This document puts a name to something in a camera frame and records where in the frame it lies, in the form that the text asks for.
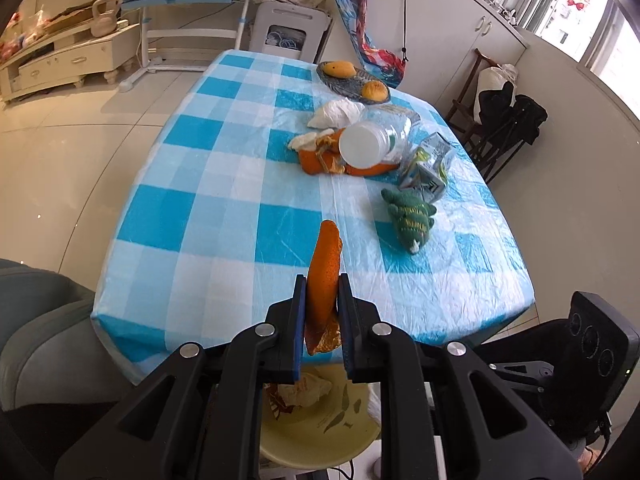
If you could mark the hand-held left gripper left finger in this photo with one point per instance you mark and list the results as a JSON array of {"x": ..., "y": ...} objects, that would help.
[{"x": 299, "y": 327}]

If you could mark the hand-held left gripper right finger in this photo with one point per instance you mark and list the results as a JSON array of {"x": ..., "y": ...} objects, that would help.
[{"x": 346, "y": 327}]

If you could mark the long orange peel piece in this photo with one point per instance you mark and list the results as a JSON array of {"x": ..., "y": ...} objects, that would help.
[{"x": 324, "y": 270}]

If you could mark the yellow plastic bin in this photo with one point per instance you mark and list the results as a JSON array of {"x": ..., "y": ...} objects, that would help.
[{"x": 310, "y": 435}]

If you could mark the orange peel with white pith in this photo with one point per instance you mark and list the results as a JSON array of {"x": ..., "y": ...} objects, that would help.
[{"x": 312, "y": 160}]

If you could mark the green white drink carton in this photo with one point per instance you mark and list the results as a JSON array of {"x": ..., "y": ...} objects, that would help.
[{"x": 430, "y": 167}]

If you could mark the clear jar with white lid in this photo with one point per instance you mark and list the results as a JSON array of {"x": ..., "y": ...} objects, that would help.
[{"x": 365, "y": 142}]

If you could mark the large white tissue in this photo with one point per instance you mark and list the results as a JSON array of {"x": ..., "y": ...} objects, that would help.
[{"x": 335, "y": 112}]

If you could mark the crumpled tissue in bin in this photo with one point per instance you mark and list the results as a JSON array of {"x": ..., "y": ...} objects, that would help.
[{"x": 310, "y": 390}]

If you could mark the green knitted plush toy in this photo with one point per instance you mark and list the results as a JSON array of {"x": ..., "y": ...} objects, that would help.
[{"x": 410, "y": 215}]

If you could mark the blue white checked tablecloth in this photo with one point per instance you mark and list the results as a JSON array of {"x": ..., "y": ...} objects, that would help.
[{"x": 225, "y": 210}]

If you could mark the flat orange peel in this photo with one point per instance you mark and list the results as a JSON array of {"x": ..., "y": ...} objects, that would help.
[{"x": 367, "y": 170}]

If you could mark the small crumpled white tissue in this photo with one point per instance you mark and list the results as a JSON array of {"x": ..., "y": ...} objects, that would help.
[{"x": 301, "y": 141}]

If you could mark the dark wooden folding chair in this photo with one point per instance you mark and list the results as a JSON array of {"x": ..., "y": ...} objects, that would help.
[{"x": 475, "y": 130}]

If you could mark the black clothes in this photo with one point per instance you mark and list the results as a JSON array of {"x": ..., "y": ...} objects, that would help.
[{"x": 520, "y": 115}]

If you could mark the round orange fruit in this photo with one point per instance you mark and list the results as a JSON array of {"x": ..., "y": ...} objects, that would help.
[{"x": 375, "y": 91}]

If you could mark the woven fruit basket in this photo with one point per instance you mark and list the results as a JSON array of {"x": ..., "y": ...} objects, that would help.
[{"x": 350, "y": 87}]

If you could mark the yellow mango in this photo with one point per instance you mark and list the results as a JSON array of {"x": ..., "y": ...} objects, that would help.
[{"x": 339, "y": 69}]

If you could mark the grey armchair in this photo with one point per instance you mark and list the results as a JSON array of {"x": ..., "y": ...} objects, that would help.
[{"x": 40, "y": 340}]

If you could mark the white bag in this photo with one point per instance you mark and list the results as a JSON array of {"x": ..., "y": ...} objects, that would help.
[{"x": 495, "y": 77}]

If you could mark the colourful printed chair cover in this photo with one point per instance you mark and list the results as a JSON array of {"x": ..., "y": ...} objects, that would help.
[{"x": 362, "y": 25}]

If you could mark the red window decoration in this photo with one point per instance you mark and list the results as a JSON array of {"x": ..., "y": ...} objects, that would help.
[{"x": 577, "y": 0}]

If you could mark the cream TV cabinet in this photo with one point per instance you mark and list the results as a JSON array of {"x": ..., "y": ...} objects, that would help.
[{"x": 60, "y": 60}]

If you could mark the beige kettlebell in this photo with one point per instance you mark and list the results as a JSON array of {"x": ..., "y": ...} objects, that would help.
[{"x": 105, "y": 20}]

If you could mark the red snack bags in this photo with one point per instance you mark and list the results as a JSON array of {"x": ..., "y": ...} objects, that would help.
[{"x": 25, "y": 30}]

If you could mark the white wall cabinet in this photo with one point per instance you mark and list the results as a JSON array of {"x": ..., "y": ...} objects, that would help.
[{"x": 450, "y": 35}]

